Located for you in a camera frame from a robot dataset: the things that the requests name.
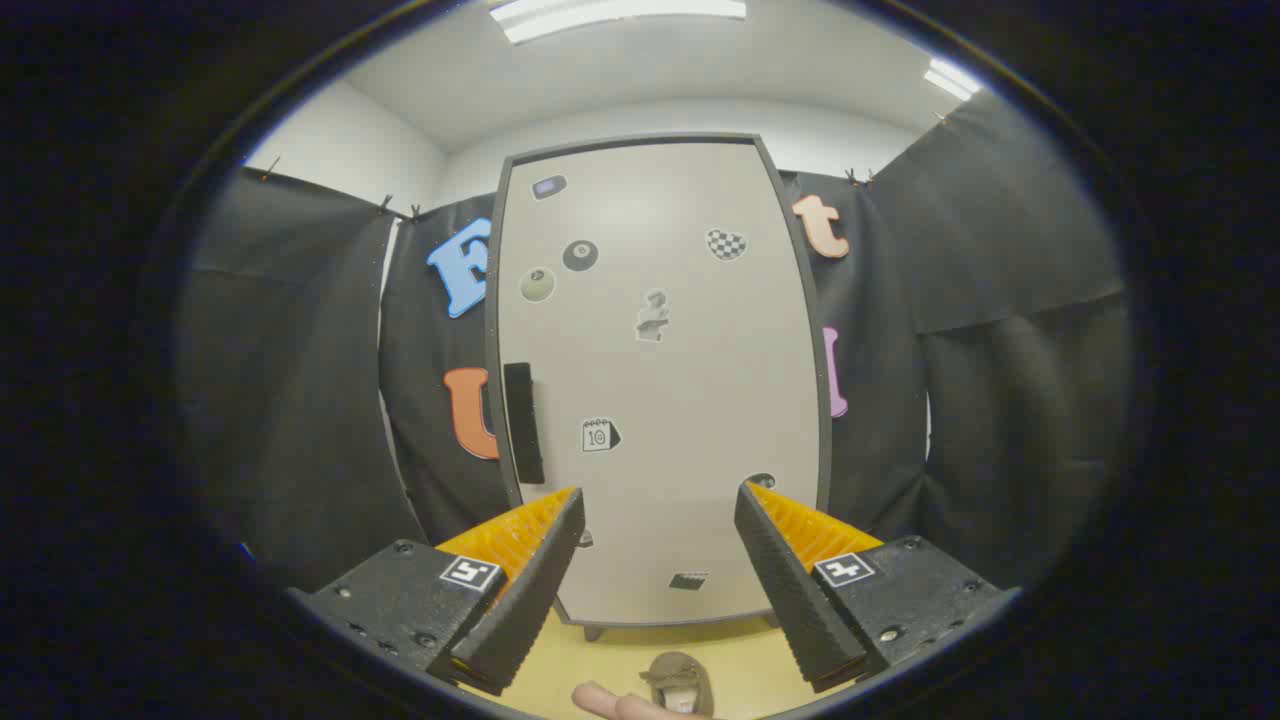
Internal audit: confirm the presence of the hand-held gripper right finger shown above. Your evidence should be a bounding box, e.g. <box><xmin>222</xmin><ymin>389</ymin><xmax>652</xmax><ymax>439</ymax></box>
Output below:
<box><xmin>734</xmin><ymin>481</ymin><xmax>1017</xmax><ymax>692</ymax></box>

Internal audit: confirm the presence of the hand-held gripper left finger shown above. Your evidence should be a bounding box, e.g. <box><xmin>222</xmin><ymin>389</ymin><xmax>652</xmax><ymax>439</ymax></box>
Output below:
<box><xmin>300</xmin><ymin>487</ymin><xmax>587</xmax><ymax>697</ymax></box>

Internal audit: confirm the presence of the brown fuzzy shoe with bow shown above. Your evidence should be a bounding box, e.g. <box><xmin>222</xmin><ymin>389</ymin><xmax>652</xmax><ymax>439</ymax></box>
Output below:
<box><xmin>640</xmin><ymin>652</ymin><xmax>715</xmax><ymax>717</ymax></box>

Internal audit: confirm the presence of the black door handle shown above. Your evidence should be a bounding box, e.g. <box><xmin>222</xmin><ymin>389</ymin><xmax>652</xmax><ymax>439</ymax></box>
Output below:
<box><xmin>503</xmin><ymin>362</ymin><xmax>547</xmax><ymax>486</ymax></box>

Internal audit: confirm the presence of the grey shoe cabinet door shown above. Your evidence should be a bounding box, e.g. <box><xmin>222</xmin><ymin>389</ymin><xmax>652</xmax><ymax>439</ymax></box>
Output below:
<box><xmin>497</xmin><ymin>142</ymin><xmax>823</xmax><ymax>627</ymax></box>

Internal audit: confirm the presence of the grey shoe cabinet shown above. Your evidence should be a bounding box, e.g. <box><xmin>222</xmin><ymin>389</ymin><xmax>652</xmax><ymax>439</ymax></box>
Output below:
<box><xmin>485</xmin><ymin>132</ymin><xmax>834</xmax><ymax>642</ymax></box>

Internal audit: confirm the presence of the black backdrop cloth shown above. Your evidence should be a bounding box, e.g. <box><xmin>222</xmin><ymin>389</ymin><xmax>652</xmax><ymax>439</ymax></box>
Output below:
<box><xmin>175</xmin><ymin>90</ymin><xmax>1136</xmax><ymax>601</ymax></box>

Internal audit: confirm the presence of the small ceiling light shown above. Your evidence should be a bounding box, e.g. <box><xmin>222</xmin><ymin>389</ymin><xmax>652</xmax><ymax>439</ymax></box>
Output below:
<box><xmin>922</xmin><ymin>57</ymin><xmax>986</xmax><ymax>103</ymax></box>

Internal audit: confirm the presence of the long ceiling light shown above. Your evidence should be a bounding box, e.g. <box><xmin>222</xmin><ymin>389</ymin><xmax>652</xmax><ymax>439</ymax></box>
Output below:
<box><xmin>488</xmin><ymin>0</ymin><xmax>748</xmax><ymax>46</ymax></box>

